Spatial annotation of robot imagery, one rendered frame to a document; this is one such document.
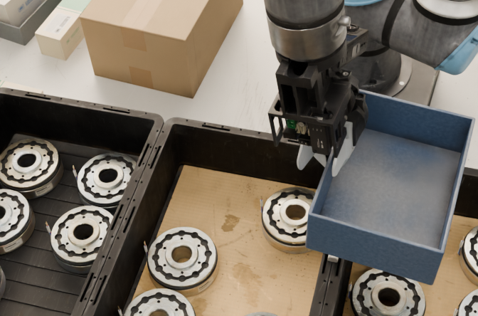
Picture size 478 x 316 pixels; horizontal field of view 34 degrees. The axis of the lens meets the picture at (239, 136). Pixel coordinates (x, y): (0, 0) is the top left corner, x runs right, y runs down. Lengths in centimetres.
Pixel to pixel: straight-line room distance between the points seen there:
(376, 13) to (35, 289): 68
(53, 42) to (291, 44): 99
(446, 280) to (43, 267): 60
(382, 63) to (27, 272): 69
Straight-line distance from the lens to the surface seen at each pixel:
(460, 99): 160
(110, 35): 155
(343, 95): 82
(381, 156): 101
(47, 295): 122
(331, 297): 105
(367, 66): 141
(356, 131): 89
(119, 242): 112
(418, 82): 148
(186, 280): 115
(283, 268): 119
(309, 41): 74
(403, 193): 98
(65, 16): 172
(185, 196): 127
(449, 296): 119
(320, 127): 80
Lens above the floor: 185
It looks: 50 degrees down
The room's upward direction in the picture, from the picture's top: 4 degrees counter-clockwise
